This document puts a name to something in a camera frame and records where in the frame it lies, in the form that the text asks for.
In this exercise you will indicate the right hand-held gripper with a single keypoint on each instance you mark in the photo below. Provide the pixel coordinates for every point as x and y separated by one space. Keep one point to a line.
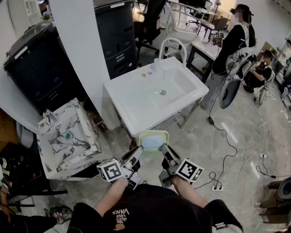
189 170

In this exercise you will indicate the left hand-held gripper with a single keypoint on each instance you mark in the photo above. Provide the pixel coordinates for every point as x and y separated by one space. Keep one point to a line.
110 171

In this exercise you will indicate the light green soap dish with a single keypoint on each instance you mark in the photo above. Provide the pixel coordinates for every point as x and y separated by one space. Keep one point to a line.
154 133

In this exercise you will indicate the person's left forearm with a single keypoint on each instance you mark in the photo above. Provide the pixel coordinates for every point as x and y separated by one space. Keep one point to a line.
111 198

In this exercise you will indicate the person's right forearm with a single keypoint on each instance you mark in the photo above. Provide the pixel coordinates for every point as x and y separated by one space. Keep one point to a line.
188 193

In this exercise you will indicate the metal sink stand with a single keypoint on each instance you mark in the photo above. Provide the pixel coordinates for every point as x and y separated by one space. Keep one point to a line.
172 119

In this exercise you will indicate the person's black t-shirt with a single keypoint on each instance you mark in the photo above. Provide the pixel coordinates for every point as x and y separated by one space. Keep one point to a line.
154 209

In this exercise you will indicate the white ceramic sink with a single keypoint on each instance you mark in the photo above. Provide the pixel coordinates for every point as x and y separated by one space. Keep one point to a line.
136 102

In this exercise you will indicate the black power adapter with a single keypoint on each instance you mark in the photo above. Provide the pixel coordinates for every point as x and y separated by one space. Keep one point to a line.
211 120

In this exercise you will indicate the white power strip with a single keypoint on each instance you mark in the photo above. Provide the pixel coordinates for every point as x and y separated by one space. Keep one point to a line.
217 188

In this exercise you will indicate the marble pattern sink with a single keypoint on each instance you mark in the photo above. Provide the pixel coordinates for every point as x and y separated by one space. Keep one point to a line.
84 127

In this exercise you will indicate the metal sink drain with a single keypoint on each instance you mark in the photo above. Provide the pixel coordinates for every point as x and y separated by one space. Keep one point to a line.
163 92

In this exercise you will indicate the green drain plug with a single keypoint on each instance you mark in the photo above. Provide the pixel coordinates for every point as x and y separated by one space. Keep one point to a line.
68 135

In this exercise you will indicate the yellow sticker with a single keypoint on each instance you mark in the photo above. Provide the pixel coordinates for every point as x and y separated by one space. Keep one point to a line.
143 74

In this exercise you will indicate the grey shell chair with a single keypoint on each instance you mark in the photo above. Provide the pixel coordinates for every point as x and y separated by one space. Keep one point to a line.
230 93

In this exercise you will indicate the white power socket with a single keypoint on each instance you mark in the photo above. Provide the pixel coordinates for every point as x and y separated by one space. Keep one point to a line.
262 155

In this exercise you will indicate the clear plastic cup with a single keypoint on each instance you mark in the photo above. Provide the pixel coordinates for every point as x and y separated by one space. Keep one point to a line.
157 64

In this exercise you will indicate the grey and red sneaker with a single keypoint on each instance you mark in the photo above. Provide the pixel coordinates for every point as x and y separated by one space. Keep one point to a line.
60 215

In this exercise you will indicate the chrome faucet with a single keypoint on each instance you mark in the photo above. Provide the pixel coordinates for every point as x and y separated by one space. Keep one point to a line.
48 116

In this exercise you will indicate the white arched faucet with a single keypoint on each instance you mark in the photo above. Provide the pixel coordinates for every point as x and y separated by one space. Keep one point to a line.
184 51

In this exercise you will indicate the black metal rack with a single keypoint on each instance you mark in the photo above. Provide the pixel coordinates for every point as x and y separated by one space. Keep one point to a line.
22 173

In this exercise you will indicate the dark blue office copier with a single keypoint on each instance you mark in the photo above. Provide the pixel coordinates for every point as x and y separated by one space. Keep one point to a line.
41 68
116 41

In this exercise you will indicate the grey round device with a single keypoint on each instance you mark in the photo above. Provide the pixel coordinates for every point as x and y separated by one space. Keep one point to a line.
286 188

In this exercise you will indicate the white office chair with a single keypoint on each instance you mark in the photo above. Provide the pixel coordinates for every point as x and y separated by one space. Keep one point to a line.
182 34

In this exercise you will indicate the black office chair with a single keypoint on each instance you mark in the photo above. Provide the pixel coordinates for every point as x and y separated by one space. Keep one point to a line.
150 25

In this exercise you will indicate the brown chair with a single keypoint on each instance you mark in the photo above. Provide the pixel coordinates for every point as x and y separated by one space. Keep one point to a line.
219 23

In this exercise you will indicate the white office desk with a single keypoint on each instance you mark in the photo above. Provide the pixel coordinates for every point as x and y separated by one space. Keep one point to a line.
195 11

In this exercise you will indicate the black monitor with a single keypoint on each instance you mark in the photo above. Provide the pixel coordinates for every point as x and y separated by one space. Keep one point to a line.
193 3

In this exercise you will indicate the small potted plant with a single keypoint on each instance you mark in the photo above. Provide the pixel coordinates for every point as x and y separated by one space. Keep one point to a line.
47 16

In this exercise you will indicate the white shelf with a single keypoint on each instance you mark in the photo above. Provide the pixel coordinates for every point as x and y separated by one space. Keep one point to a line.
31 8

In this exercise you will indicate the white table with black frame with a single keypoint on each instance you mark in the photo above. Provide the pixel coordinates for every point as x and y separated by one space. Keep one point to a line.
204 49

